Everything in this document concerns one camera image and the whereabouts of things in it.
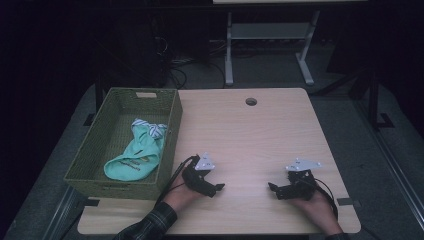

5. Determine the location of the black metal stand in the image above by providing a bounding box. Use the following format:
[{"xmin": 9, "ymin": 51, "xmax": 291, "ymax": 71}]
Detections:
[{"xmin": 365, "ymin": 68, "xmax": 396, "ymax": 132}]

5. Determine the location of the black floor bracket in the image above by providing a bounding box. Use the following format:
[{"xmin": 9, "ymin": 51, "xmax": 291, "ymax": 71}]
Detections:
[
  {"xmin": 82, "ymin": 112, "xmax": 97, "ymax": 127},
  {"xmin": 81, "ymin": 197, "xmax": 100, "ymax": 208}
]

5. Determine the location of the metal floor rail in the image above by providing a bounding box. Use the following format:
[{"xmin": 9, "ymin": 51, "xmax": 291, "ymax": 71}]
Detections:
[
  {"xmin": 41, "ymin": 185, "xmax": 79, "ymax": 240},
  {"xmin": 352, "ymin": 98, "xmax": 424, "ymax": 232}
]

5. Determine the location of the grey tape strip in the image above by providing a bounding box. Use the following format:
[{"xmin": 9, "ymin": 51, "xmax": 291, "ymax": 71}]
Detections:
[{"xmin": 335, "ymin": 197, "xmax": 362, "ymax": 208}]

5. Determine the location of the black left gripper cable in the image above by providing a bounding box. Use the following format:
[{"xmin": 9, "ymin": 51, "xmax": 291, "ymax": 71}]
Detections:
[{"xmin": 155, "ymin": 155, "xmax": 200, "ymax": 205}]

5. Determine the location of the bundle of floor cables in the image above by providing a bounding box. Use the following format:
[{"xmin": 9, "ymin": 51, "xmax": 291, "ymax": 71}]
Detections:
[{"xmin": 153, "ymin": 34, "xmax": 228, "ymax": 89}]

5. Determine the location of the white metal stand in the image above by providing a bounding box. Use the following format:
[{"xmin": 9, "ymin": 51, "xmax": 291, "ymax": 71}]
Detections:
[{"xmin": 224, "ymin": 10, "xmax": 322, "ymax": 87}]

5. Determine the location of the person's left hand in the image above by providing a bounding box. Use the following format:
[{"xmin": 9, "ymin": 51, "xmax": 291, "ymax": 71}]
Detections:
[{"xmin": 162, "ymin": 173, "xmax": 202, "ymax": 213}]

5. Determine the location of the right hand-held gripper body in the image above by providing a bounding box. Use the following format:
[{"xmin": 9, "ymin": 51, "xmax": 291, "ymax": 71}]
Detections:
[{"xmin": 284, "ymin": 157, "xmax": 323, "ymax": 202}]

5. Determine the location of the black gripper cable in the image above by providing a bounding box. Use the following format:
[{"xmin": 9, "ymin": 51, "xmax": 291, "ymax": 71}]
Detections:
[
  {"xmin": 313, "ymin": 177, "xmax": 340, "ymax": 222},
  {"xmin": 155, "ymin": 155, "xmax": 200, "ymax": 205}
]

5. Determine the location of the person's right hand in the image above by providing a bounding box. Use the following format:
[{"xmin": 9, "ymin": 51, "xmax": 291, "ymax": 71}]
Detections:
[{"xmin": 289, "ymin": 191, "xmax": 344, "ymax": 235}]

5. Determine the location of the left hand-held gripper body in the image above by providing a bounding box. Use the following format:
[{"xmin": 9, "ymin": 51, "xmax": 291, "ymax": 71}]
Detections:
[{"xmin": 181, "ymin": 152, "xmax": 218, "ymax": 198}]

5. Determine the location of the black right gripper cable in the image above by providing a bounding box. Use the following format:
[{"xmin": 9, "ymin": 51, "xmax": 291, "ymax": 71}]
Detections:
[{"xmin": 313, "ymin": 177, "xmax": 340, "ymax": 222}]

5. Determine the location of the green woven basket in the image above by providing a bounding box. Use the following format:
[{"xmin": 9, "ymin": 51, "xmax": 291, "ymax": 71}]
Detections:
[{"xmin": 63, "ymin": 87, "xmax": 184, "ymax": 201}]

